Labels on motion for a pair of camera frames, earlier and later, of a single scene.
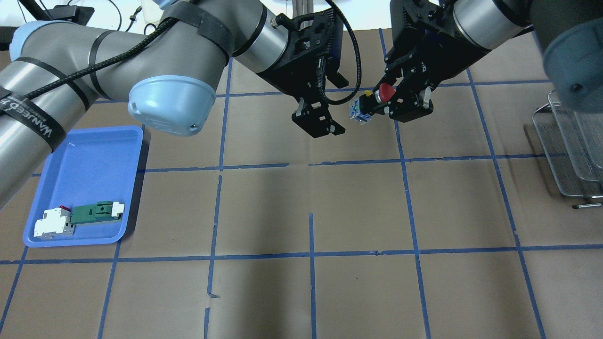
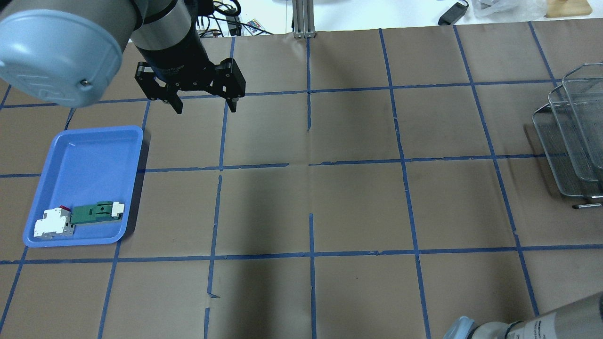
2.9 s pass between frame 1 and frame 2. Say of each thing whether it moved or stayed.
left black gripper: moved
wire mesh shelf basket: stayed
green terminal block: stayed
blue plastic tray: stayed
